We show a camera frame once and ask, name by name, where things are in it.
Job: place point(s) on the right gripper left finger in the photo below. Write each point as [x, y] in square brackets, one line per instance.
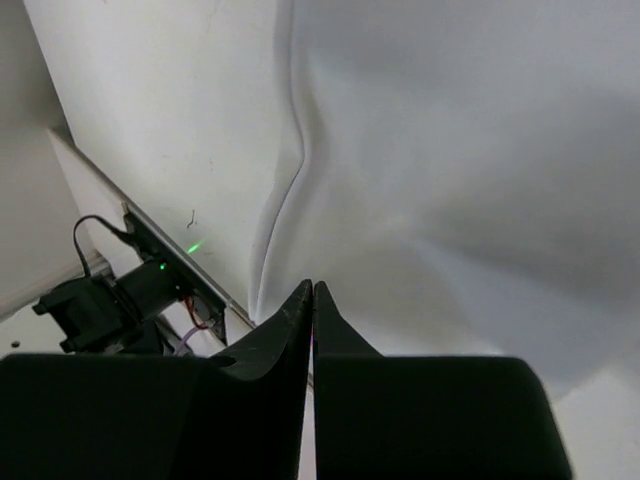
[235, 415]

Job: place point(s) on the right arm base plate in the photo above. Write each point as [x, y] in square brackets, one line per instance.
[180, 280]

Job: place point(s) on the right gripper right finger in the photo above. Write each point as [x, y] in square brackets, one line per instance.
[432, 417]

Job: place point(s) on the white skirt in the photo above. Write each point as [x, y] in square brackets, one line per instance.
[464, 176]

